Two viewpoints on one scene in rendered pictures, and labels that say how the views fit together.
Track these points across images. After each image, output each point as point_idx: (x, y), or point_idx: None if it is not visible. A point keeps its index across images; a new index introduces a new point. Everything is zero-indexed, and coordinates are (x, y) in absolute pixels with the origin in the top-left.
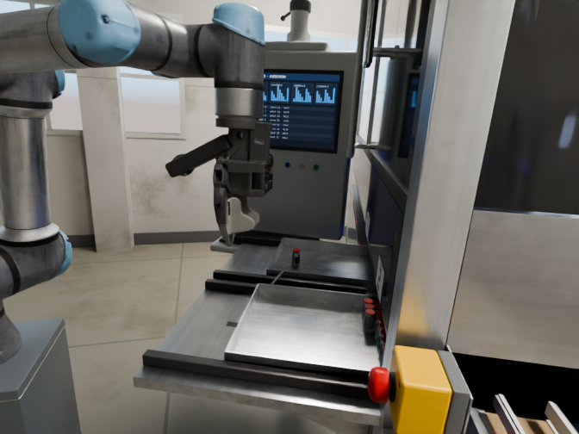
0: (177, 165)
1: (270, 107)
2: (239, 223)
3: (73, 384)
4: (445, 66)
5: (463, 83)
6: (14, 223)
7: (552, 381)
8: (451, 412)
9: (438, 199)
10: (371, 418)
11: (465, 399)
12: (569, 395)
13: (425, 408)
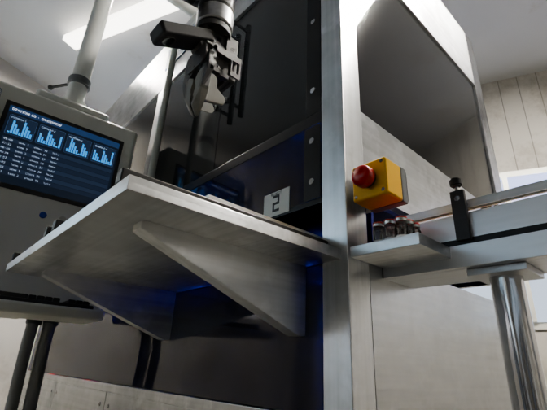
0: (172, 26)
1: (34, 147)
2: (215, 95)
3: None
4: (343, 45)
5: (348, 54)
6: None
7: None
8: (402, 179)
9: (349, 99)
10: (336, 250)
11: (404, 172)
12: None
13: (394, 174)
